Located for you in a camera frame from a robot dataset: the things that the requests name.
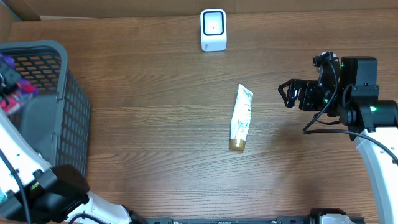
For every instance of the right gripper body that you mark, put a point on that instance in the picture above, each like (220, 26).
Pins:
(301, 94)

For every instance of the white tube with gold cap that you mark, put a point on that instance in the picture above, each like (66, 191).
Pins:
(241, 119)

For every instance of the red purple snack packet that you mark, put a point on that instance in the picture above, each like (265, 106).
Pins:
(16, 92)

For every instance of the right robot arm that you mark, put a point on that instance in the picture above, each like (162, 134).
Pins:
(347, 89)

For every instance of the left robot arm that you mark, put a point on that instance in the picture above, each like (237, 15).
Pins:
(34, 191)

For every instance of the white barcode scanner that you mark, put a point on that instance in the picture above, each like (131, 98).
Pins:
(213, 30)

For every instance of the grey plastic basket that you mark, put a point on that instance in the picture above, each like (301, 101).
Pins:
(56, 123)

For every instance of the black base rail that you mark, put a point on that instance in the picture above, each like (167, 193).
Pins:
(316, 215)

